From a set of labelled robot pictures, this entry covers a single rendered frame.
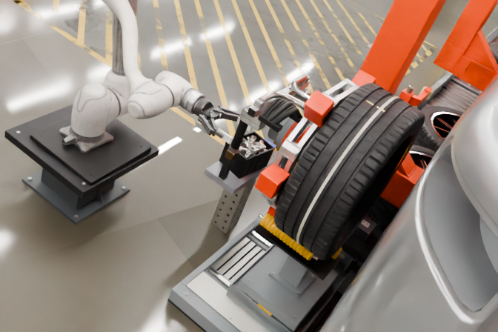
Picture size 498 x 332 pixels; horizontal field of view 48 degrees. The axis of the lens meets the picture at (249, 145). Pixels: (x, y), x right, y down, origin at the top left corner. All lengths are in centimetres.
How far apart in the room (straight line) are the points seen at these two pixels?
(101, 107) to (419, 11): 140
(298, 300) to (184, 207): 85
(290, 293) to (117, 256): 80
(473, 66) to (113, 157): 278
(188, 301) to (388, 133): 114
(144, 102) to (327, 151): 69
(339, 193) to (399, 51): 84
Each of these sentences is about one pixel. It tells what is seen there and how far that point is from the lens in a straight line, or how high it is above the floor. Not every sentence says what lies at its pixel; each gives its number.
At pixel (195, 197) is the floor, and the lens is 303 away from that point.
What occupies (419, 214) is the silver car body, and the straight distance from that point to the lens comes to 106.
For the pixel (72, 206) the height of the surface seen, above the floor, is 2.
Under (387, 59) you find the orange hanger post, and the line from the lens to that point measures 247.
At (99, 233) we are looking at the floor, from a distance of 272.
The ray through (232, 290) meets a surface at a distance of 248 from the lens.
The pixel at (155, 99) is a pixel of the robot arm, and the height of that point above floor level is 86.
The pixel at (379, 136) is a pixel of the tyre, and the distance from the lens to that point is 184.
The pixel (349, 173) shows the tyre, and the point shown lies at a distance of 181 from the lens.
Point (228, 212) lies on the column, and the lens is 281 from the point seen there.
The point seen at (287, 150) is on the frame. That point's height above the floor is 96.
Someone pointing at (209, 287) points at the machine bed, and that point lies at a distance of 254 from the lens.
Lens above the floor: 200
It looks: 34 degrees down
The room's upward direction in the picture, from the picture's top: 22 degrees clockwise
